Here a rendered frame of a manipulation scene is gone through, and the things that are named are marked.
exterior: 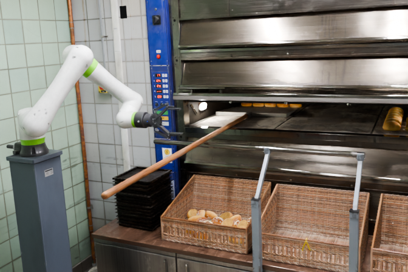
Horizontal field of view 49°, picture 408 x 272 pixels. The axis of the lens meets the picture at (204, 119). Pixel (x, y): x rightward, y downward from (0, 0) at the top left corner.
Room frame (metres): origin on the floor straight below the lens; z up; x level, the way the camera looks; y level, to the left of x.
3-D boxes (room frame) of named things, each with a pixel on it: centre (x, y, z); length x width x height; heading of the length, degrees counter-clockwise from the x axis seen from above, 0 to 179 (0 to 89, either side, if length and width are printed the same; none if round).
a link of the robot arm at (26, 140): (2.35, 0.91, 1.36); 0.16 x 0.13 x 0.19; 28
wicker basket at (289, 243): (2.37, -0.58, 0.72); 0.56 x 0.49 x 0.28; 65
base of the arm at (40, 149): (2.39, 0.97, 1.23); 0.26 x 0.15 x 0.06; 62
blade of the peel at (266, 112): (3.46, -0.42, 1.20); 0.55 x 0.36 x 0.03; 66
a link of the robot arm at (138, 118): (2.50, 0.34, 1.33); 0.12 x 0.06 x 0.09; 155
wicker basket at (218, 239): (2.65, -0.06, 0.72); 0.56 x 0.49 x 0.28; 65
